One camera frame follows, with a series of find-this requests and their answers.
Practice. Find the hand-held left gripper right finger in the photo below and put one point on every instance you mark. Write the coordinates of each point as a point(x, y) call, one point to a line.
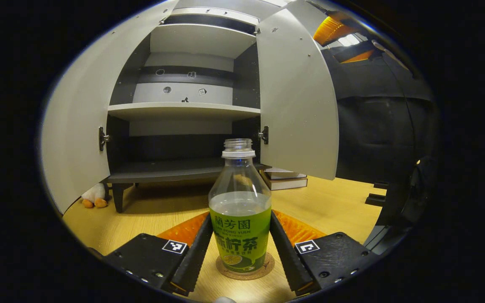
point(286, 256)

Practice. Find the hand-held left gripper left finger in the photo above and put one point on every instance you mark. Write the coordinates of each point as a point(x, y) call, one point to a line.
point(196, 261)

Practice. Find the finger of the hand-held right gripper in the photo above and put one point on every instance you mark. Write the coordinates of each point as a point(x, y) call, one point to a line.
point(331, 30)
point(356, 52)

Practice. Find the round cork coaster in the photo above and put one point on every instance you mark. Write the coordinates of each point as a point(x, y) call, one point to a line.
point(246, 276)

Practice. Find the green label bottle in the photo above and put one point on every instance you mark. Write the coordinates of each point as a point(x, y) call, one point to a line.
point(240, 235)

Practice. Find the white cabinet door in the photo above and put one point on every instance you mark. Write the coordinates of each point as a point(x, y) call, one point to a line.
point(297, 105)
point(78, 126)

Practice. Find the white and grey cabinet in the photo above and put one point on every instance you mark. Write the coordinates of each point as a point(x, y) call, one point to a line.
point(183, 111)

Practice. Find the thick book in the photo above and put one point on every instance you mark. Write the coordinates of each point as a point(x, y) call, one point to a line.
point(289, 184)

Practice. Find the black backdrop cloth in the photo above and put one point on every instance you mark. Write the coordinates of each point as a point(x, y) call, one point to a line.
point(373, 139)

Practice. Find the black stand base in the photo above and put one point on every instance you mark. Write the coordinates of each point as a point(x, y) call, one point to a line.
point(376, 200)

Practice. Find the white plush toy orange feet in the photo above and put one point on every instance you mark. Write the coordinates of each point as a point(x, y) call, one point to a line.
point(95, 193)

